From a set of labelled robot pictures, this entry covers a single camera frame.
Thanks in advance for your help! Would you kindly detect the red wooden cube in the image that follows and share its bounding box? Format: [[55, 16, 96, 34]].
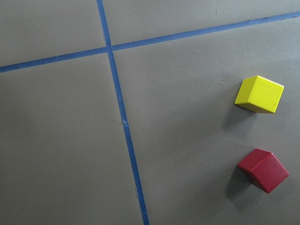
[[237, 149, 289, 193]]

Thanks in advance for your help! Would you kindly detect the yellow wooden cube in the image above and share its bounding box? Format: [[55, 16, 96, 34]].
[[234, 75, 284, 114]]

